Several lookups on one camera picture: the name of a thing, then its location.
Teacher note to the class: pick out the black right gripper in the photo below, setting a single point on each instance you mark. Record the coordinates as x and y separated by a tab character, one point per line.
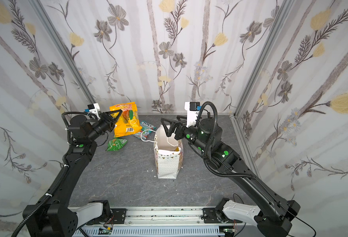
178	128

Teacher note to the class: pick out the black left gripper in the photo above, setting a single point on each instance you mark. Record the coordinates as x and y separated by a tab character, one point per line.
107	121

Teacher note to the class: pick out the orange snack packet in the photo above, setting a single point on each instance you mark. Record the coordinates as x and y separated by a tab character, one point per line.
129	122

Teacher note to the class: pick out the green corn chips bag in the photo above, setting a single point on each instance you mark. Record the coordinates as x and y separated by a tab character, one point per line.
116	144

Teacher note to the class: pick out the teal Fox's candy bag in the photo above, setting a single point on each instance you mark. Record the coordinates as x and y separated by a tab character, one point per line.
146	129

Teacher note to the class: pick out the patterned white paper bag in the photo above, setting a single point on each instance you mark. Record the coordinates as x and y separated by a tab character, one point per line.
168	154

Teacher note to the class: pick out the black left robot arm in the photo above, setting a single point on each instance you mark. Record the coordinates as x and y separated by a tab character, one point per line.
50	216

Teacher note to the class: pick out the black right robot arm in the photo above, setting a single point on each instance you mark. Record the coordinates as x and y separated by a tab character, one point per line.
271	213

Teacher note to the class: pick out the aluminium mounting rail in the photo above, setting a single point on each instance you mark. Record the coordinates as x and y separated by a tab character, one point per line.
183	216

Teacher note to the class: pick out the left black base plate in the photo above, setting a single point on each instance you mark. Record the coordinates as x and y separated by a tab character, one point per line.
115	216

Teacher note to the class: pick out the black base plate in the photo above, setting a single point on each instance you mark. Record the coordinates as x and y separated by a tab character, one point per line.
115	216
213	216

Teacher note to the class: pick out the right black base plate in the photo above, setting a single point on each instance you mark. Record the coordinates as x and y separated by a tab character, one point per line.
213	216

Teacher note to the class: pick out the white slotted cable duct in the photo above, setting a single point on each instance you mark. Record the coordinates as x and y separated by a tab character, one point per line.
159	231

